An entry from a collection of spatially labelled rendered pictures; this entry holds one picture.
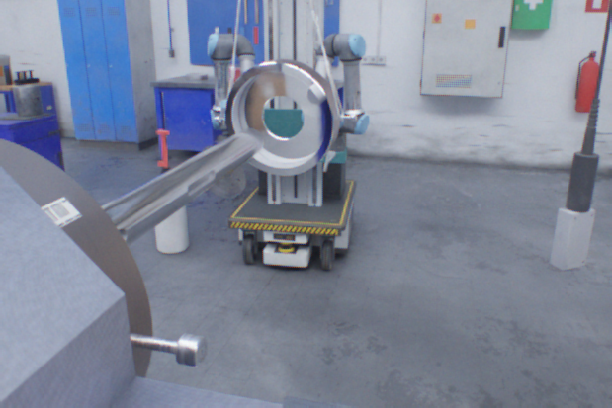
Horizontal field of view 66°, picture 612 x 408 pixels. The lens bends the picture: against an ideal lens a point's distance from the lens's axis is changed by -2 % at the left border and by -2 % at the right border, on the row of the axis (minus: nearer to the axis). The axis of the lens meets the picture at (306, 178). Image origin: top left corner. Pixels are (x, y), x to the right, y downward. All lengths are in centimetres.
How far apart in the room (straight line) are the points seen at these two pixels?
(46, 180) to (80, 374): 21
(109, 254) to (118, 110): 560
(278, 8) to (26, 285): 264
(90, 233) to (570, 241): 90
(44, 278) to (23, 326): 4
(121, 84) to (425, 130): 350
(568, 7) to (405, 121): 191
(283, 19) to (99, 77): 362
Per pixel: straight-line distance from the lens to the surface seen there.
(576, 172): 107
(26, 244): 37
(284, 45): 290
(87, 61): 624
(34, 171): 51
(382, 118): 544
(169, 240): 319
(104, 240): 49
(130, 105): 597
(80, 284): 37
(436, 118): 540
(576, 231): 110
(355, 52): 249
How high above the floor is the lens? 137
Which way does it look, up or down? 17 degrees down
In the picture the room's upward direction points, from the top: straight up
